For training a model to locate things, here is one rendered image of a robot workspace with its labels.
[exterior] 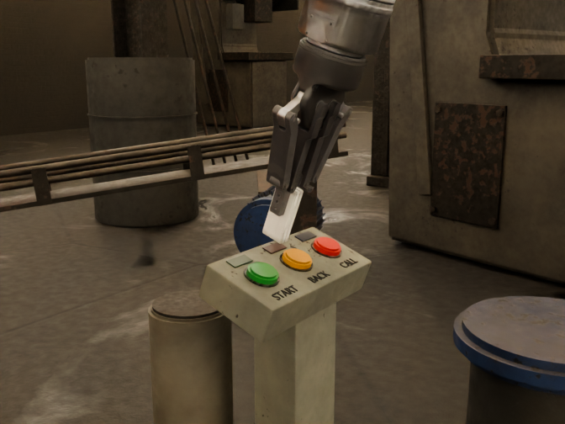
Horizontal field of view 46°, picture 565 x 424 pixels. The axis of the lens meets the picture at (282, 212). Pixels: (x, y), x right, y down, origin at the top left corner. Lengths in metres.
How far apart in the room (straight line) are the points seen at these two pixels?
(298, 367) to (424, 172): 2.19
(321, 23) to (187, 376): 0.52
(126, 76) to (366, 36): 2.83
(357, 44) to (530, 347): 0.60
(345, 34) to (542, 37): 2.50
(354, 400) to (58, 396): 0.78
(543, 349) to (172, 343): 0.56
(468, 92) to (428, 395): 1.44
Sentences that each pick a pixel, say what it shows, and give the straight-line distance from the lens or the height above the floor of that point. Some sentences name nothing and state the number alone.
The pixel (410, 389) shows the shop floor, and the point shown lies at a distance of 1.87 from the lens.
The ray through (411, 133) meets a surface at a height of 0.54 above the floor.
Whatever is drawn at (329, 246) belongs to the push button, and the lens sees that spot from 0.93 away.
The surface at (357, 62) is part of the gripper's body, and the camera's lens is 0.70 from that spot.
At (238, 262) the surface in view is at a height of 0.61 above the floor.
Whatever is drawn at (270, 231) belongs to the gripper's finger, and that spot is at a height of 0.66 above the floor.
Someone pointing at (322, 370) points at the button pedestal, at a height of 0.45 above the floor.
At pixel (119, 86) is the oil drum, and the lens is 3.48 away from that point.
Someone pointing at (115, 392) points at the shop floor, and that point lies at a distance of 1.88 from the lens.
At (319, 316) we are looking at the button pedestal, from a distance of 0.89.
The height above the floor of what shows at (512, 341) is 0.43.
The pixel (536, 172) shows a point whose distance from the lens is 2.73.
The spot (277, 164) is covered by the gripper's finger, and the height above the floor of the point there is 0.75.
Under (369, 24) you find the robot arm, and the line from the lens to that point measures 0.69.
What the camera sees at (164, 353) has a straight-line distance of 0.96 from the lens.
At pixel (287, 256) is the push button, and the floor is 0.61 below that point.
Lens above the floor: 0.86
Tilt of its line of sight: 13 degrees down
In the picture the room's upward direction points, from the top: straight up
